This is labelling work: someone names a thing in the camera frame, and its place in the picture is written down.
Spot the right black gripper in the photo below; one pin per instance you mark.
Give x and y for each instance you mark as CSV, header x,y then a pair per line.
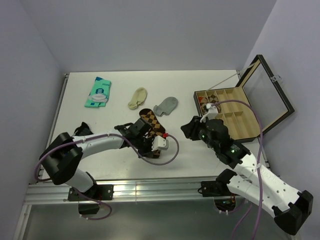
x,y
190,129

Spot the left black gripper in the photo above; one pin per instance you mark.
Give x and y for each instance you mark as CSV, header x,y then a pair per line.
x,y
148,151

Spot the brown argyle sock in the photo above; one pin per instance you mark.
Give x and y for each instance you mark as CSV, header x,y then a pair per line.
x,y
213,99
149,116

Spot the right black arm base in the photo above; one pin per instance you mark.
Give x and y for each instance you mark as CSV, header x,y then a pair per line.
x,y
224,200

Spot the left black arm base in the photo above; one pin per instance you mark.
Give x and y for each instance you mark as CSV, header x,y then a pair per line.
x,y
91,201

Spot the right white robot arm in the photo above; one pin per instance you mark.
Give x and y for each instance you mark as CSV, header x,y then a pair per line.
x,y
245,177

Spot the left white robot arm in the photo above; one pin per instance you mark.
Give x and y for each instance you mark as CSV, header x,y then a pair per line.
x,y
61,159

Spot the rolled orange argyle sock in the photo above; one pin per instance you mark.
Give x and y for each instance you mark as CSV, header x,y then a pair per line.
x,y
203,101

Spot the rolled brown argyle sock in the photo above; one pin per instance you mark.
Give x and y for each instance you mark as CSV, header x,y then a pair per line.
x,y
213,99

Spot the cream ankle sock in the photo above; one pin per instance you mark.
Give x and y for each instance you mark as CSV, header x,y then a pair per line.
x,y
138,98

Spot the grey ankle sock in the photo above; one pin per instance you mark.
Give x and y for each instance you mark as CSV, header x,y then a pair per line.
x,y
166,106

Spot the black blue sock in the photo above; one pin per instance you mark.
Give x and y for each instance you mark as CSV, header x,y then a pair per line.
x,y
83,130

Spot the teal patterned sock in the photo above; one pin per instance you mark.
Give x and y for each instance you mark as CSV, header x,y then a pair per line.
x,y
99,94

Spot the black compartment storage box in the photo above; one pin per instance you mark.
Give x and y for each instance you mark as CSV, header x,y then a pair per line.
x,y
254,106

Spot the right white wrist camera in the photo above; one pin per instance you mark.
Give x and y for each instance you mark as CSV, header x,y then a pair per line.
x,y
212,112

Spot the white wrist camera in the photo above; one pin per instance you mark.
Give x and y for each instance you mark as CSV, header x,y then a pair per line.
x,y
159,143
212,112

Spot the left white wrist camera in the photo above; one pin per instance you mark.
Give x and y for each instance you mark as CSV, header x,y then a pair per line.
x,y
159,143

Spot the aluminium frame rail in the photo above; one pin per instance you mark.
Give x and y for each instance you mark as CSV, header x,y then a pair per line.
x,y
142,190

